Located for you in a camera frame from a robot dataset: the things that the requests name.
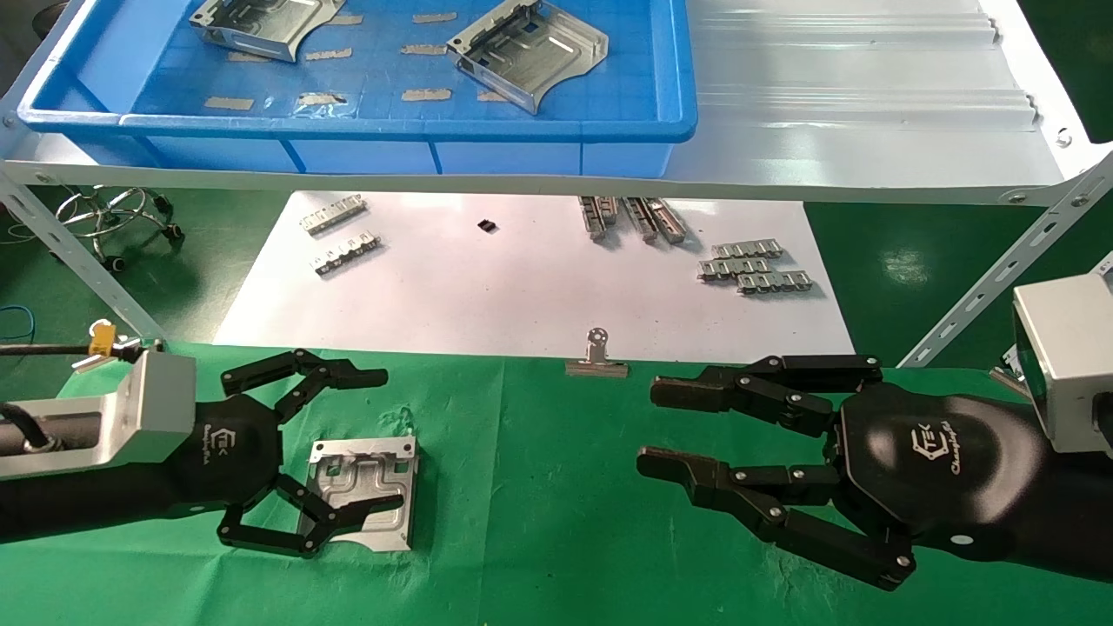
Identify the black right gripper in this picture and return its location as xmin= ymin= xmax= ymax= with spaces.
xmin=636 ymin=354 xmax=1049 ymax=592

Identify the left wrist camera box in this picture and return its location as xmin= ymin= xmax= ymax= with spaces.
xmin=0 ymin=350 xmax=197 ymax=481

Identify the black cable yellow connector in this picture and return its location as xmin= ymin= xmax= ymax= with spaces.
xmin=0 ymin=320 xmax=144 ymax=363

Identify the silver sheet metal bracket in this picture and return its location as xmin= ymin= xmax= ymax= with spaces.
xmin=298 ymin=437 xmax=419 ymax=554
xmin=190 ymin=0 xmax=346 ymax=63
xmin=446 ymin=0 xmax=610 ymax=116

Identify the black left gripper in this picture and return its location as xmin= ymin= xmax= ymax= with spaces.
xmin=170 ymin=349 xmax=405 ymax=559

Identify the chrome stool base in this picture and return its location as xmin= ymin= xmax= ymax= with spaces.
xmin=54 ymin=185 xmax=183 ymax=272

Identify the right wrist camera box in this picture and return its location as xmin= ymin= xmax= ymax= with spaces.
xmin=1011 ymin=274 xmax=1113 ymax=455

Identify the blue plastic bin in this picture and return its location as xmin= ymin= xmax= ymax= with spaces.
xmin=17 ymin=0 xmax=698 ymax=175

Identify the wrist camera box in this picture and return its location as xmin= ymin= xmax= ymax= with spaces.
xmin=1011 ymin=274 xmax=1113 ymax=455
xmin=0 ymin=350 xmax=197 ymax=481

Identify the white metal shelf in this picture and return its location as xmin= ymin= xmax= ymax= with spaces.
xmin=0 ymin=0 xmax=1113 ymax=207

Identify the white paper sheet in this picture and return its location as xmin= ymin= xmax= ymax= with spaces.
xmin=213 ymin=191 xmax=857 ymax=366

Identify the perforated white shelf brace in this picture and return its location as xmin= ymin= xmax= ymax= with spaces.
xmin=0 ymin=170 xmax=166 ymax=344
xmin=900 ymin=152 xmax=1113 ymax=366

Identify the green cloth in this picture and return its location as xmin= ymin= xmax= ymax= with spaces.
xmin=0 ymin=341 xmax=1113 ymax=626

